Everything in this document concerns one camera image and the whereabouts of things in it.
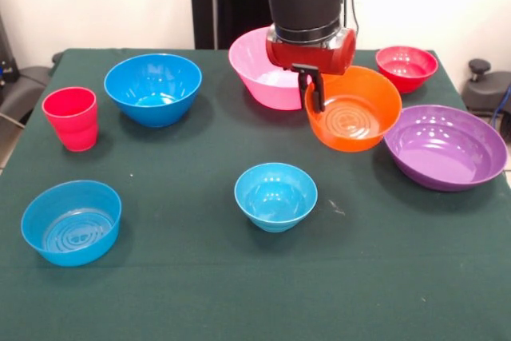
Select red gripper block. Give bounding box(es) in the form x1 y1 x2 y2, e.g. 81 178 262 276
265 26 357 114

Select orange bowl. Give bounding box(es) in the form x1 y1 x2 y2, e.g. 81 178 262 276
303 65 403 153

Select ribbed cyan bowl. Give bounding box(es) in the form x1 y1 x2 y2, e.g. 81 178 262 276
233 162 319 233

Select wide purple bowl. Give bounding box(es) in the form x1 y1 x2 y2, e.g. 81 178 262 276
382 104 509 192

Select ribbed pink-red cup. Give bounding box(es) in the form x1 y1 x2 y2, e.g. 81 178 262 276
42 85 99 153

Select flat-bottomed blue bowl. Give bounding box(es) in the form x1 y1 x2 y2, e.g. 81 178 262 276
20 180 123 268

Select large pink bowl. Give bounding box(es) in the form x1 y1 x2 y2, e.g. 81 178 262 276
228 27 309 111

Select small crimson bowl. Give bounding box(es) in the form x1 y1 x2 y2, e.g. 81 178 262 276
374 46 439 94

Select deep blue bowl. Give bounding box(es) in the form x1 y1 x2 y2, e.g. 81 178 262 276
103 53 204 129

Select grey black equipment base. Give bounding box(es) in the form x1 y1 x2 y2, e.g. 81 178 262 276
462 58 511 118
0 65 53 126

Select dark green table cloth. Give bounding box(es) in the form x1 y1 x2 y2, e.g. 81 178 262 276
0 48 511 341

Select black wall cable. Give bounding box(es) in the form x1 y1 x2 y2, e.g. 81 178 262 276
341 0 362 50

